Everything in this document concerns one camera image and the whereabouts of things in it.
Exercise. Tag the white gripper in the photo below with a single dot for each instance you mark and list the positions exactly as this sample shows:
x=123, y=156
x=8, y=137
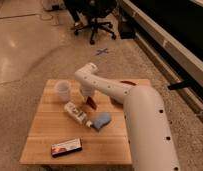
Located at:
x=86, y=92

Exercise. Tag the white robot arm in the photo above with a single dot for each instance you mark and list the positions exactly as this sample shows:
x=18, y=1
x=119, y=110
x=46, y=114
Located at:
x=148, y=130

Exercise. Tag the orange ceramic bowl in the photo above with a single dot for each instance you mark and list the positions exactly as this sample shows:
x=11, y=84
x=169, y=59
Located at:
x=126, y=83

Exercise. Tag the white plastic bottle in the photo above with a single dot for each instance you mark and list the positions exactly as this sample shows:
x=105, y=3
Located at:
x=77, y=114

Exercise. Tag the translucent plastic cup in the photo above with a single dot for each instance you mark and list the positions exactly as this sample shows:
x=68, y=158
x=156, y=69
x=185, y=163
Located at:
x=63, y=89

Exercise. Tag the blue sponge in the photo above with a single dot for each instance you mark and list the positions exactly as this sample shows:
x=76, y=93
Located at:
x=102, y=120

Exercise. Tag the wooden table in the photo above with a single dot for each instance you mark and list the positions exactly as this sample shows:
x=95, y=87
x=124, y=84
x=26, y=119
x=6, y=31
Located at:
x=51, y=125

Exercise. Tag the red and white box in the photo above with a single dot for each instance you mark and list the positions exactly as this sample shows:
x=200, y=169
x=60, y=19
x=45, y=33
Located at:
x=66, y=147

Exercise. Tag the black bag on floor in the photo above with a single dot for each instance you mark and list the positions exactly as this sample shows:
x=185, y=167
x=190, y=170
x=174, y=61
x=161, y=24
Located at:
x=125, y=29

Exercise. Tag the black office chair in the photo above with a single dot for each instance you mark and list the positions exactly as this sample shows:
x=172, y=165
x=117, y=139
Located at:
x=99, y=9

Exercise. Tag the seated person legs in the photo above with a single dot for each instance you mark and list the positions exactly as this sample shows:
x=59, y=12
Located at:
x=75, y=7

